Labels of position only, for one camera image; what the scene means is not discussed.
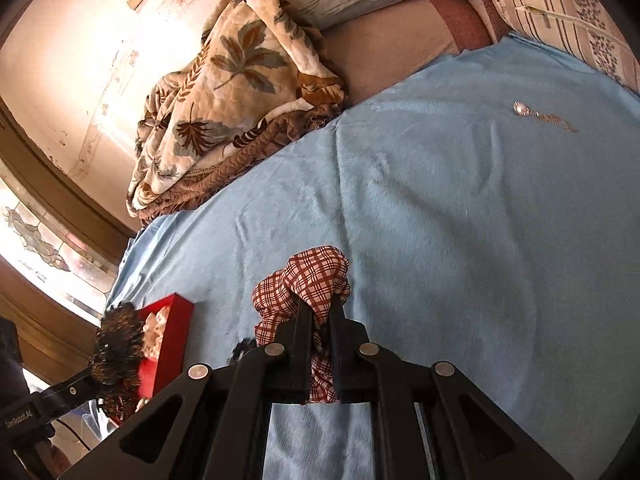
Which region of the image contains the dark red gold scrunchie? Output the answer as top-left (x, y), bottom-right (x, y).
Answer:
top-left (89, 302), bottom-right (143, 426)

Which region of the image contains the red white plaid scrunchie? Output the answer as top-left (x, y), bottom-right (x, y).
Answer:
top-left (252, 245), bottom-right (350, 403)

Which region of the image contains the red jewelry tray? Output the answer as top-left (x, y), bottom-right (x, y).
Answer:
top-left (137, 294), bottom-right (194, 399)

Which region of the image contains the cream white scrunchie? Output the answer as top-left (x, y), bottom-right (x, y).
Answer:
top-left (142, 307), bottom-right (170, 362)

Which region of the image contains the black white scrunchie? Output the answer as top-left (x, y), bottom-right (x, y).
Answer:
top-left (227, 338), bottom-right (257, 365)

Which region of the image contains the stained glass window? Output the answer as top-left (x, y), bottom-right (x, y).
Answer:
top-left (1, 165), bottom-right (117, 325)

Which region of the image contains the light blue bed sheet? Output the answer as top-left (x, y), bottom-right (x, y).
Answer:
top-left (110, 36), bottom-right (639, 479)

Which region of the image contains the floral leaf-print quilt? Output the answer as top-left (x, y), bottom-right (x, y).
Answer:
top-left (126, 0), bottom-right (347, 224)

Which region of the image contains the pink mattress cover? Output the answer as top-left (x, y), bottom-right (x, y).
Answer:
top-left (322, 0), bottom-right (511, 106)

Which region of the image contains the striped floral pillow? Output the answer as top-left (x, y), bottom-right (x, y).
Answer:
top-left (491, 0), bottom-right (639, 92)

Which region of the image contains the silver pendant necklace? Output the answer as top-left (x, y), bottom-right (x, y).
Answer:
top-left (511, 100), bottom-right (580, 135)

